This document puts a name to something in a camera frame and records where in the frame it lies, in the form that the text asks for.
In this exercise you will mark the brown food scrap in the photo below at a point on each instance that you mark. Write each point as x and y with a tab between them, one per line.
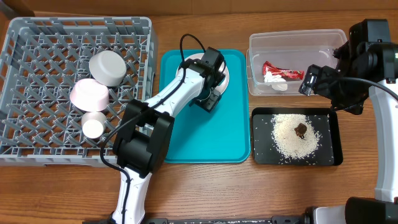
300	130

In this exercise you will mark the grey dishwasher rack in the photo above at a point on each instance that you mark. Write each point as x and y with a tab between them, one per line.
41	60

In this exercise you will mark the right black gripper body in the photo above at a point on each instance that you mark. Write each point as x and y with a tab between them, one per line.
325	86

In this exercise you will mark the small pink plate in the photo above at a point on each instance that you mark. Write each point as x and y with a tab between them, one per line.
89	95

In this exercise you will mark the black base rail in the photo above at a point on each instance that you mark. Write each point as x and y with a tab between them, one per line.
300	219

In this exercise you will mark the clear plastic bin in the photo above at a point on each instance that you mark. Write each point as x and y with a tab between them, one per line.
292	50

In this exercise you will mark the white cup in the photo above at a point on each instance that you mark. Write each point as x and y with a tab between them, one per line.
92	124

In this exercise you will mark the pile of white rice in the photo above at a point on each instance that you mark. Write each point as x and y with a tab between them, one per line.
288	143

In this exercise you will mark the grey green bowl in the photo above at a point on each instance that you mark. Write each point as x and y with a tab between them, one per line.
108	68

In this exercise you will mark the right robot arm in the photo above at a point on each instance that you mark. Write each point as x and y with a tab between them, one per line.
383	207

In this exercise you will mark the white tissue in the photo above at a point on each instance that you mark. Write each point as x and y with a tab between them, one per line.
275	81

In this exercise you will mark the teal plastic tray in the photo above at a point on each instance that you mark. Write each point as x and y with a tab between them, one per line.
221	136

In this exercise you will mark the large white plate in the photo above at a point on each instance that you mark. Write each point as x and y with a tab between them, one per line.
224	82

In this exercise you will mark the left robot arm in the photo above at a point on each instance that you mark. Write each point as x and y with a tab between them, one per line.
145	132

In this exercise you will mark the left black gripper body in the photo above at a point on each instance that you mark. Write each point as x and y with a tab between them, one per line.
204	96

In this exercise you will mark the black plastic tray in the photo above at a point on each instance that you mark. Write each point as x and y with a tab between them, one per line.
323	120

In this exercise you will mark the red snack wrapper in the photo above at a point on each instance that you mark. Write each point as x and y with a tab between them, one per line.
270	69

